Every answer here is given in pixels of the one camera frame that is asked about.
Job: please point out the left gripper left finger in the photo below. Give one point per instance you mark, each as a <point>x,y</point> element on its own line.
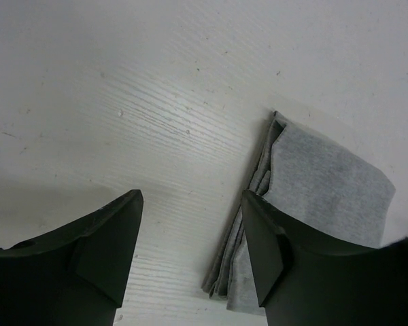
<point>73,275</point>

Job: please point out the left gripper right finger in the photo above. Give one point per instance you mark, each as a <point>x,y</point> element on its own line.
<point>305,277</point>

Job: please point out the grey tank top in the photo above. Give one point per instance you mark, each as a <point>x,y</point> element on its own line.
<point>313,179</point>

